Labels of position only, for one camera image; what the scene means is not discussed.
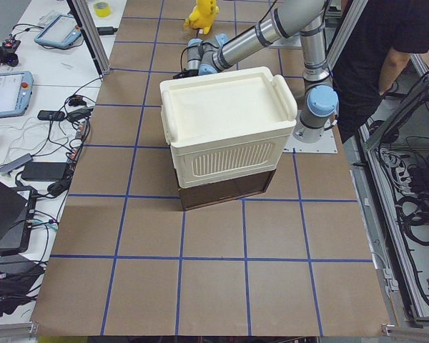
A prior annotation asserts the yellow tape roll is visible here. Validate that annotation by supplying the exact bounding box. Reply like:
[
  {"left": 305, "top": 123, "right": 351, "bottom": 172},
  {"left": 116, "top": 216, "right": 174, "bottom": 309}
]
[{"left": 93, "top": 1, "right": 112, "bottom": 18}]

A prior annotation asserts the blue teach pendant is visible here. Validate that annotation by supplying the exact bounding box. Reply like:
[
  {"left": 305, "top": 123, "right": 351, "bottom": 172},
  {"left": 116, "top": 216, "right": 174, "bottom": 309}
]
[
  {"left": 0, "top": 71, "right": 34, "bottom": 119},
  {"left": 34, "top": 14, "right": 82, "bottom": 50}
]

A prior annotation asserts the cream plastic storage box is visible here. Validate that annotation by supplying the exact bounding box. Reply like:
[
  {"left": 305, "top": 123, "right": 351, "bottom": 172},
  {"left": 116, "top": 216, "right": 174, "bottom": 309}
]
[{"left": 159, "top": 67, "right": 297, "bottom": 188}]

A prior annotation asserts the blue teach pendant near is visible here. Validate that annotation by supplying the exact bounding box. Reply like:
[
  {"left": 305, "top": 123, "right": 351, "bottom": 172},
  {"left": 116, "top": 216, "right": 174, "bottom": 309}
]
[{"left": 0, "top": 71, "right": 34, "bottom": 119}]

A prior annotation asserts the person in black clothes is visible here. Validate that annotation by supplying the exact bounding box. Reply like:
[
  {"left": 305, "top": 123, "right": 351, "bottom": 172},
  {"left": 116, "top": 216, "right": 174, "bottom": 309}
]
[{"left": 332, "top": 1, "right": 429, "bottom": 142}]

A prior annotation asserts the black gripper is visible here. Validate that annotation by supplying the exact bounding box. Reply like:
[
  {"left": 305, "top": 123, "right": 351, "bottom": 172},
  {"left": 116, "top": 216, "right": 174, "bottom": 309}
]
[{"left": 173, "top": 69, "right": 199, "bottom": 79}]

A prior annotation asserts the black laptop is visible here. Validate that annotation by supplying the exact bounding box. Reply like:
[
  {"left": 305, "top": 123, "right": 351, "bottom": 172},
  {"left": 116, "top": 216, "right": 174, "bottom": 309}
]
[{"left": 0, "top": 182, "right": 36, "bottom": 256}]

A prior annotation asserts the blue teach pendant far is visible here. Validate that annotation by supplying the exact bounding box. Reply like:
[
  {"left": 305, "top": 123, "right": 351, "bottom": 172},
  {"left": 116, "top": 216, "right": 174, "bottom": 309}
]
[{"left": 34, "top": 14, "right": 82, "bottom": 50}]

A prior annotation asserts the dark wooden drawer cabinet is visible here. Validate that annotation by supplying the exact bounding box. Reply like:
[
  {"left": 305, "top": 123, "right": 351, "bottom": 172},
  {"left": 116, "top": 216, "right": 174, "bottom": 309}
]
[{"left": 177, "top": 169, "right": 276, "bottom": 211}]

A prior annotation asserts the black power adapter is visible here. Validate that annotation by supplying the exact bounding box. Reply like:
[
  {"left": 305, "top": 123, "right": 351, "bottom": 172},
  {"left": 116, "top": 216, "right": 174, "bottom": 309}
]
[{"left": 21, "top": 161, "right": 66, "bottom": 182}]

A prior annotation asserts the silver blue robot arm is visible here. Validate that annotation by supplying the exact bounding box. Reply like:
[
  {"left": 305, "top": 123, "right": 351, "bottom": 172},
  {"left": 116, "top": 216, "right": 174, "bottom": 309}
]
[{"left": 176, "top": 1, "right": 338, "bottom": 144}]

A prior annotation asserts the yellow plush dinosaur toy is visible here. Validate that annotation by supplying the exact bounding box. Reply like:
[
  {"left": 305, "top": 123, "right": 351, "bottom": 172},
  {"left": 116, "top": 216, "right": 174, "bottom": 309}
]
[{"left": 183, "top": 0, "right": 220, "bottom": 35}]

